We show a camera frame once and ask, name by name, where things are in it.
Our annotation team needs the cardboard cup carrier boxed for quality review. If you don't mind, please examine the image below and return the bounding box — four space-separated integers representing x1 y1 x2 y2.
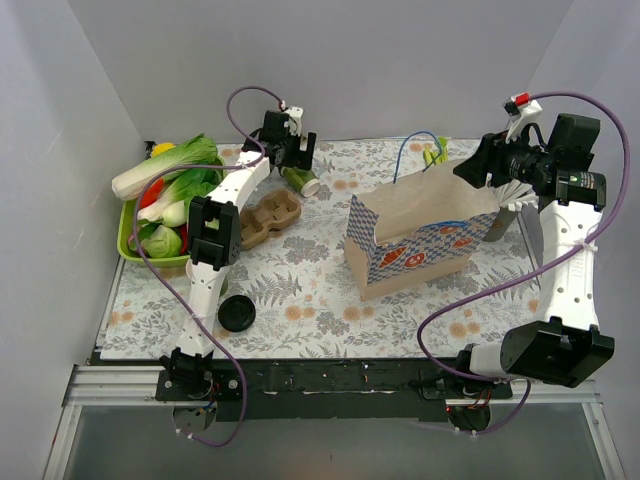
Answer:
240 189 302 250

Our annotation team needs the checkered paper takeout bag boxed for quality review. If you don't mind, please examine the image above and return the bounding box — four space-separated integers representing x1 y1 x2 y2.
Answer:
344 136 499 300

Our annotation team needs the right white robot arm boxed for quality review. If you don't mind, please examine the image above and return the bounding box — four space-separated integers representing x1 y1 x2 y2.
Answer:
452 113 615 398

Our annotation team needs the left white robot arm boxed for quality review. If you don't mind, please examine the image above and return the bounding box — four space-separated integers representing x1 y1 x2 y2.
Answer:
161 106 316 400

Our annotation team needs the celery stalk toy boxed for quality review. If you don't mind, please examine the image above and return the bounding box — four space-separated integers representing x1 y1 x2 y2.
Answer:
422 137 449 169

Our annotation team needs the straw holder with straws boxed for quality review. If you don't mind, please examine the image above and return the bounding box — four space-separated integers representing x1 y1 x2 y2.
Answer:
483 180 538 242

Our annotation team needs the long white cabbage toy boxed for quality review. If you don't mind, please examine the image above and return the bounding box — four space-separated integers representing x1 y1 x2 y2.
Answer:
111 134 218 201

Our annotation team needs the napa cabbage toy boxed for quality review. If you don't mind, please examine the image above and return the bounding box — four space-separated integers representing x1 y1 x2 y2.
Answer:
185 169 224 198

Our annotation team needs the yellow pepper toy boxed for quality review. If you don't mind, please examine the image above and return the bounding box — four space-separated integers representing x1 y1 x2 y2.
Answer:
151 142 175 157

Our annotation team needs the red pepper toy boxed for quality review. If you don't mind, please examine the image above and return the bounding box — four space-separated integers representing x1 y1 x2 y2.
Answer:
139 178 164 209

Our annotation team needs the round green cabbage toy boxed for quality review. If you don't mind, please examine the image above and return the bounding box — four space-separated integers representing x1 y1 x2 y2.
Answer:
140 225 182 259

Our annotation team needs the green vegetable basket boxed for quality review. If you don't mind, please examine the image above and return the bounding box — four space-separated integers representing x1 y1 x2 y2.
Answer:
112 146 224 261

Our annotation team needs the black cup lid on mat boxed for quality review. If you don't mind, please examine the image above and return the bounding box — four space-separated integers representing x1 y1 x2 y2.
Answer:
218 295 256 333

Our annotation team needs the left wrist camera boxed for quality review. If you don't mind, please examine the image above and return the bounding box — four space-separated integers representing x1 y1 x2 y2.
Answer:
279 100 304 136

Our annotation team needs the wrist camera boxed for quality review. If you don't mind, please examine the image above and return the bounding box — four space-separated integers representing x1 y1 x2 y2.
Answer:
503 92 542 143
279 100 304 136

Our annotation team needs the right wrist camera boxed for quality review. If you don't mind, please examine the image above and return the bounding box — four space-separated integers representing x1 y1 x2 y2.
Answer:
503 92 542 143

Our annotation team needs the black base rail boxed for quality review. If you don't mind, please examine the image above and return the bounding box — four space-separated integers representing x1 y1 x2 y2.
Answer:
155 357 512 422

